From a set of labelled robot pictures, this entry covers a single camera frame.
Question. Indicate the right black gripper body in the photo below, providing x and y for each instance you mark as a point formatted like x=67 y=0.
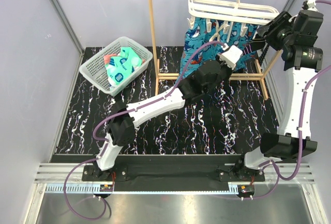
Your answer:
x=277 y=33

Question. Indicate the black striped sock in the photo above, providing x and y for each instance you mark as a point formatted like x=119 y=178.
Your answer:
x=254 y=45
x=262 y=54

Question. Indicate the mint green sock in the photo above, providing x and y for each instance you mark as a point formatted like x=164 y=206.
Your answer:
x=116 y=72
x=129 y=58

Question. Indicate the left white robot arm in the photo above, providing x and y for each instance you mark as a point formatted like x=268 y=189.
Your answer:
x=127 y=117

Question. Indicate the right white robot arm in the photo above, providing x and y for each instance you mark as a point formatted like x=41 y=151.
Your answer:
x=295 y=37

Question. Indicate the white clip hanger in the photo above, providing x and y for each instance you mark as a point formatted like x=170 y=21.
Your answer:
x=230 y=13

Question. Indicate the blue shark pattern shorts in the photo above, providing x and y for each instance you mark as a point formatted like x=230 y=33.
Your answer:
x=204 y=31

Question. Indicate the white plastic basket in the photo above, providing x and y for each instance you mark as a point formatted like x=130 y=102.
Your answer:
x=94 y=71

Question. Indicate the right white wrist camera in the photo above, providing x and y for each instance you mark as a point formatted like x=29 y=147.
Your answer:
x=310 y=5

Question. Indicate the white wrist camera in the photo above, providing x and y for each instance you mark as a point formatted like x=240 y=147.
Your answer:
x=310 y=5
x=230 y=56

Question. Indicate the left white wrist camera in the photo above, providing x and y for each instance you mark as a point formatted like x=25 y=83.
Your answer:
x=230 y=56

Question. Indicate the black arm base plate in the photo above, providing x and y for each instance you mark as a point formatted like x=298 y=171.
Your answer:
x=173 y=173

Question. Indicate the aluminium frame post left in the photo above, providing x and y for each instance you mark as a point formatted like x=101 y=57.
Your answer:
x=67 y=26

